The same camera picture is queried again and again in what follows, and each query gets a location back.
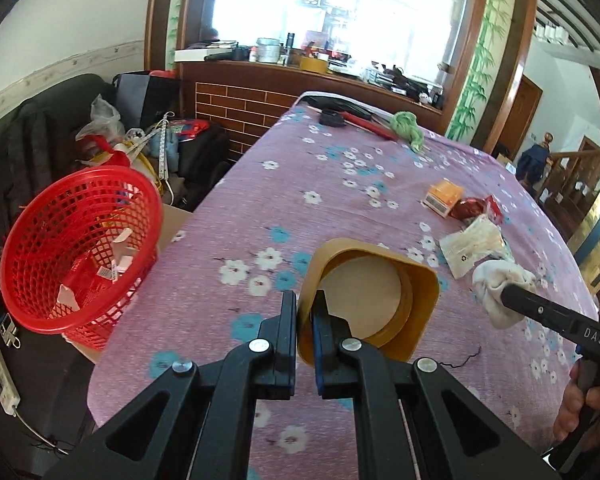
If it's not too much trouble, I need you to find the purple floral tablecloth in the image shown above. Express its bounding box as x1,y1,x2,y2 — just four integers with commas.
87,91,600,480

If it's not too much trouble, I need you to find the dark jacket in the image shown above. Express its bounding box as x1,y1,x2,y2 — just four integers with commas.
517,142,551,186

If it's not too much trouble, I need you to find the metal pot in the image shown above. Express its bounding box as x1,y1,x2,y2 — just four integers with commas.
256,37,281,64

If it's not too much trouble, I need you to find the white plastic packet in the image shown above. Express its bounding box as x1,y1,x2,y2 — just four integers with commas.
439,214,511,279

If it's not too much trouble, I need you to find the black flat case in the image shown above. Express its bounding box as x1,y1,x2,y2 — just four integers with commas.
305,94,373,117

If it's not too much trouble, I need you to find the light blue towel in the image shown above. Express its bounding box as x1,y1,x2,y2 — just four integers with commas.
160,130,181,176

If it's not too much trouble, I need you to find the clear plastic bag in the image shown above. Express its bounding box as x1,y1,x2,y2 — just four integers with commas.
75,94,126,141

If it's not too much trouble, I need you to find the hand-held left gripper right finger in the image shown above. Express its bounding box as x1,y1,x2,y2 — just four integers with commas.
311,290,561,480

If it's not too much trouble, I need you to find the red white wrapper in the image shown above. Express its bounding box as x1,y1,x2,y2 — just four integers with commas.
482,195,505,226

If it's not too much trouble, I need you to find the white power strip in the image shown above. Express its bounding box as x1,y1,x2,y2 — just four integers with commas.
0,345,21,417

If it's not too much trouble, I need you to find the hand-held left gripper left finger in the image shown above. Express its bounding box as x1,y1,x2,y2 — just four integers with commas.
45,290,298,480

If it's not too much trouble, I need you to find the red handled tool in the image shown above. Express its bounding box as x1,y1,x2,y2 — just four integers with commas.
342,111,400,141

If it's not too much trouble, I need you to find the wooden door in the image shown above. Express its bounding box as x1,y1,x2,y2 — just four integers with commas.
500,75,543,156

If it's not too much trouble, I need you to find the yellow-brown plastic bowl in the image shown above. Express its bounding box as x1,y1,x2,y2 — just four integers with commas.
296,238,440,367

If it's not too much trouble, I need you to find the person's right hand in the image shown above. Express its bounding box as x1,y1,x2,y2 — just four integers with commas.
553,360,600,443

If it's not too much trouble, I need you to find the black suitcase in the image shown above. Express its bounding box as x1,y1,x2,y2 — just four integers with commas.
167,117,231,196

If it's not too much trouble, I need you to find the black shopping bag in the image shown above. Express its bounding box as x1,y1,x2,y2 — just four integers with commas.
112,70,181,128

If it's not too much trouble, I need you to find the wooden brick-patterned counter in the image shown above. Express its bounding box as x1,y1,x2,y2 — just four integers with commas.
175,57,451,156

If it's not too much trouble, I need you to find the red plastic basket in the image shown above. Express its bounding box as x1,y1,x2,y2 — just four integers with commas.
0,166,165,352

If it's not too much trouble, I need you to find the green cloth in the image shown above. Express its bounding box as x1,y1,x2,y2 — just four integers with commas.
390,111,425,153

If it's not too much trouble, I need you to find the red blue package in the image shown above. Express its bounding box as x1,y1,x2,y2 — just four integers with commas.
169,117,211,143

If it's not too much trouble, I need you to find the black sofa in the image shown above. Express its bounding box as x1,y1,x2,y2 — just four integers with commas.
0,72,121,341

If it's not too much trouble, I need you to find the orange box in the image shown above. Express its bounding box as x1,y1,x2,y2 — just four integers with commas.
422,179,466,218

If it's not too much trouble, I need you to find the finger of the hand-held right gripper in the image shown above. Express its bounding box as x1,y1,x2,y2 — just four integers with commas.
501,282,600,356

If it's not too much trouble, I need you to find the bamboo wall painting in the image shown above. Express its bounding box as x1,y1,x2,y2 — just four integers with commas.
452,0,516,141
166,0,196,61

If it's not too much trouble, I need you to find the black thread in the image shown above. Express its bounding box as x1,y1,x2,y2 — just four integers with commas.
440,345,482,368

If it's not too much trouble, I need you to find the red cloth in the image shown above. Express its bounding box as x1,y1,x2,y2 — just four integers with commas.
85,135,131,166

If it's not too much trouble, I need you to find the white ruler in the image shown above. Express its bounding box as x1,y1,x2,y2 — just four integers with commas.
157,112,176,181

